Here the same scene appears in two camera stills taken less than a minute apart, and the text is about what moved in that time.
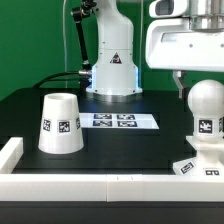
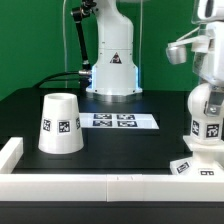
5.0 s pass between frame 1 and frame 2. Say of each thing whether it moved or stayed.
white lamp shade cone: stayed
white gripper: moved
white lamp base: stayed
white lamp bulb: stayed
